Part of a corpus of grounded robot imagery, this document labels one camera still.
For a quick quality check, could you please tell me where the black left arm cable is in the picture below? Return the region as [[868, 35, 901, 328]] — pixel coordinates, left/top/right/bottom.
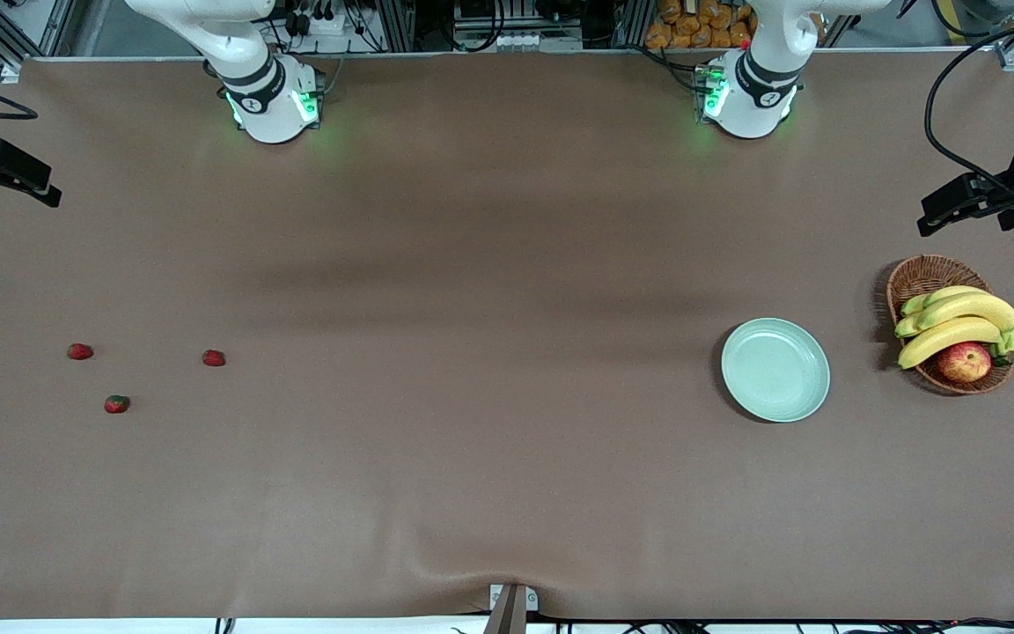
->
[[923, 16, 1014, 212]]

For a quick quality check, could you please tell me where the red yellow apple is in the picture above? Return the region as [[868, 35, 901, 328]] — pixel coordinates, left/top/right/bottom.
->
[[937, 342, 994, 384]]

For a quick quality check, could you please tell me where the brown table mat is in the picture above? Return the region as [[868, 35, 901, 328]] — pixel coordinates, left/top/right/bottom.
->
[[0, 48, 1014, 622]]

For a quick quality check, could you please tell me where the white power strip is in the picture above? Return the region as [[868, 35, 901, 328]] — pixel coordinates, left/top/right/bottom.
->
[[283, 0, 349, 38]]

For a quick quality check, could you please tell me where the aluminium frame post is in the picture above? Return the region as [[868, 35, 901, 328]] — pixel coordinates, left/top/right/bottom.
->
[[613, 0, 653, 49], [377, 0, 417, 52]]

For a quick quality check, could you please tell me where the metal clamp bracket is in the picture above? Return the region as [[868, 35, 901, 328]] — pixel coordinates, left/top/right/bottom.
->
[[482, 583, 540, 634]]

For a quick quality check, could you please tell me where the yellow banana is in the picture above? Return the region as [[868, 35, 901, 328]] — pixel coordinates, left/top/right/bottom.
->
[[893, 293, 1014, 341], [901, 285, 990, 318], [898, 317, 1007, 370]]

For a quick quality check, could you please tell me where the bag of orange fruit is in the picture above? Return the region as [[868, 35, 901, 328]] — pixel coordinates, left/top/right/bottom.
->
[[644, 0, 756, 50]]

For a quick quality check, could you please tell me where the pale green plate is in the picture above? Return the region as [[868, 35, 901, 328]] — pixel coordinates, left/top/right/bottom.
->
[[720, 317, 832, 424]]

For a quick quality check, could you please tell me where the brown wicker basket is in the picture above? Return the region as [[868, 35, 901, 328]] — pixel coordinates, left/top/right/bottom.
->
[[885, 254, 1014, 395]]

